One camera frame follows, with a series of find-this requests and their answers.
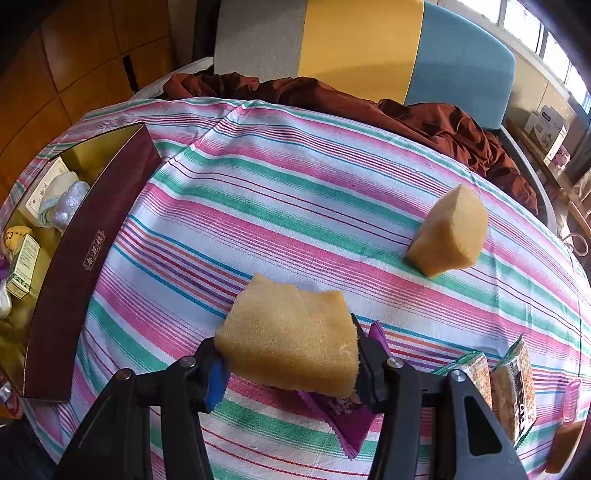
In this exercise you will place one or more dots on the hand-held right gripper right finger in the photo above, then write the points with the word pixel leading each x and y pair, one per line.
pixel 369 369

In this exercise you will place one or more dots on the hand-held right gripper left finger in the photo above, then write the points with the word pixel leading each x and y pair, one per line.
pixel 217 378

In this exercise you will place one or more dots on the yellow sponge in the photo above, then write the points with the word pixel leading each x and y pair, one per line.
pixel 563 445
pixel 286 337
pixel 450 237

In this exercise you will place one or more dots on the maroon box with gold interior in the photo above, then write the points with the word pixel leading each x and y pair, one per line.
pixel 83 258

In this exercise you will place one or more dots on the purple snack packet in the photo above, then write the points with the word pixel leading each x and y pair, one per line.
pixel 341 415

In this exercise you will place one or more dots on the green-edged cracker packet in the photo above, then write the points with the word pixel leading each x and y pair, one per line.
pixel 515 392
pixel 478 369

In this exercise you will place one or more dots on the striped table cloth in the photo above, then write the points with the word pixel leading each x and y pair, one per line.
pixel 300 194

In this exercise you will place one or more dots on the pink plastic cup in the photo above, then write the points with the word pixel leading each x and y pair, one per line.
pixel 572 399

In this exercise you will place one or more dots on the yellow soft toy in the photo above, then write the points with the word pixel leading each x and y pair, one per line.
pixel 16 237

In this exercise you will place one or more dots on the maroon cloth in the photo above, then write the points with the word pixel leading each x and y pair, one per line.
pixel 438 129

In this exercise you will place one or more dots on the white flat box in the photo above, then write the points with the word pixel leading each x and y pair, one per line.
pixel 39 184

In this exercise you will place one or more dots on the wooden side table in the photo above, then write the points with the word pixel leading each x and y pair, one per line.
pixel 568 194

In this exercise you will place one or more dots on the pink small packages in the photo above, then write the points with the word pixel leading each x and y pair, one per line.
pixel 562 154

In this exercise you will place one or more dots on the white and blue carton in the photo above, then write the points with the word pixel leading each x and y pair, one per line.
pixel 547 127

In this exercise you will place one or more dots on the blue yellow grey chair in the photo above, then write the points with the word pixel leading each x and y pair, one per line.
pixel 360 46

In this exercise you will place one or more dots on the window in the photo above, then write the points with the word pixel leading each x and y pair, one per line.
pixel 549 41

